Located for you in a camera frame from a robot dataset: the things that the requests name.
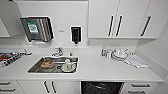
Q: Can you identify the white wall outlet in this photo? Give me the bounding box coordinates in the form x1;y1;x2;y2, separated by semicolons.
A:
87;39;92;47

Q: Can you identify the white cup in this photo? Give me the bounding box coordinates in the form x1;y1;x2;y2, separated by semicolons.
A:
64;58;72;67

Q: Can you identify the stainless steel sink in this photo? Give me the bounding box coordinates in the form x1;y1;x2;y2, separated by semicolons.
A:
27;55;80;75

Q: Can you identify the small dish soap bottle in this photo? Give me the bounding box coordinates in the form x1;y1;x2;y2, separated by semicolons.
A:
101;46;107;58

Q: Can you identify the bowl with orange contents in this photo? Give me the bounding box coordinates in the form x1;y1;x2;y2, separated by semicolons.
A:
40;59;55;69

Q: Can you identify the chrome sink faucet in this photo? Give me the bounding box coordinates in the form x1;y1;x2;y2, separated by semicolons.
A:
50;46;65;58

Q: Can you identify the grey dishwasher wire rack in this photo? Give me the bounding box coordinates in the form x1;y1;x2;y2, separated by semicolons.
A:
83;82;123;94

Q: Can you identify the white plate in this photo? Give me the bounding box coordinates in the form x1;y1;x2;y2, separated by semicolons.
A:
60;62;77;73

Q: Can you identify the black soap dispenser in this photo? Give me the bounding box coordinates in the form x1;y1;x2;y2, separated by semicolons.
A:
70;25;82;45

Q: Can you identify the white two-door base cabinet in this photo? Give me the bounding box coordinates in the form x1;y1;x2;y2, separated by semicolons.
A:
16;79;82;94

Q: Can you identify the countertop dish rack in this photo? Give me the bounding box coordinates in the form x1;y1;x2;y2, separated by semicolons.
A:
0;48;33;68

